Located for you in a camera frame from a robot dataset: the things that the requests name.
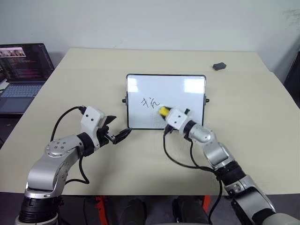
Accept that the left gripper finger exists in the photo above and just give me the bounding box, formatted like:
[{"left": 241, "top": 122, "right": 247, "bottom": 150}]
[
  {"left": 102, "top": 115, "right": 117, "bottom": 128},
  {"left": 113, "top": 127, "right": 133, "bottom": 144}
]

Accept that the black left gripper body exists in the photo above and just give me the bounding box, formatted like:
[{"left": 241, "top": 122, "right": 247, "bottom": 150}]
[{"left": 94, "top": 125, "right": 117, "bottom": 149}]

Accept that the yellow whiteboard eraser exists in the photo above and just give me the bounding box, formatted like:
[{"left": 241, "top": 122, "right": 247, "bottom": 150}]
[{"left": 159, "top": 105, "right": 171, "bottom": 117}]

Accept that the small black-framed whiteboard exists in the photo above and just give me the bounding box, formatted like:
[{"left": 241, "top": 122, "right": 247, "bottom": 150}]
[{"left": 122, "top": 74, "right": 210, "bottom": 130}]

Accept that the small black block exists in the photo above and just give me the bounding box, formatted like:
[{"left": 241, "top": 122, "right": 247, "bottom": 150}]
[{"left": 212, "top": 61, "right": 228, "bottom": 71}]

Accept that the dark rounded shape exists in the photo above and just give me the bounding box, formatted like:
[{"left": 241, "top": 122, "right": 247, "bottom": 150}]
[
  {"left": 116, "top": 198, "right": 148, "bottom": 225},
  {"left": 172, "top": 195, "right": 210, "bottom": 225}
]

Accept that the open grey laptop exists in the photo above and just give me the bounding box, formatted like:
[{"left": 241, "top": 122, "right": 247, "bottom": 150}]
[{"left": 0, "top": 43, "right": 55, "bottom": 115}]

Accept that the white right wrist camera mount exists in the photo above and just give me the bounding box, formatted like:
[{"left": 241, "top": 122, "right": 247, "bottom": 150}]
[{"left": 165, "top": 107, "right": 191, "bottom": 130}]

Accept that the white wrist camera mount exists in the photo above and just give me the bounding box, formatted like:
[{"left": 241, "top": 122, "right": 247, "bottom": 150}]
[
  {"left": 165, "top": 107, "right": 191, "bottom": 130},
  {"left": 80, "top": 105, "right": 106, "bottom": 150}
]

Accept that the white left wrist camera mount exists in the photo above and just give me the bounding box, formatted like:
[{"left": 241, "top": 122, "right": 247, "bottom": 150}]
[{"left": 80, "top": 105, "right": 106, "bottom": 150}]

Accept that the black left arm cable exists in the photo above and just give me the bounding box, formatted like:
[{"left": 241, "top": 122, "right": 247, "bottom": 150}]
[{"left": 50, "top": 106, "right": 90, "bottom": 186}]

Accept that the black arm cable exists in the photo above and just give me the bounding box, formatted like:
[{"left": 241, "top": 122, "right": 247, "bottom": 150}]
[
  {"left": 50, "top": 106, "right": 90, "bottom": 186},
  {"left": 162, "top": 125, "right": 224, "bottom": 225}
]

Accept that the red metal frame bar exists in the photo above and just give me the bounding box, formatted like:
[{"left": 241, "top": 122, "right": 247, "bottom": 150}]
[
  {"left": 94, "top": 195, "right": 106, "bottom": 225},
  {"left": 202, "top": 195, "right": 212, "bottom": 225}
]

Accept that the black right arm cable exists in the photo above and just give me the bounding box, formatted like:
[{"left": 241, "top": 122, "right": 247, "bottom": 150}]
[{"left": 162, "top": 125, "right": 224, "bottom": 225}]

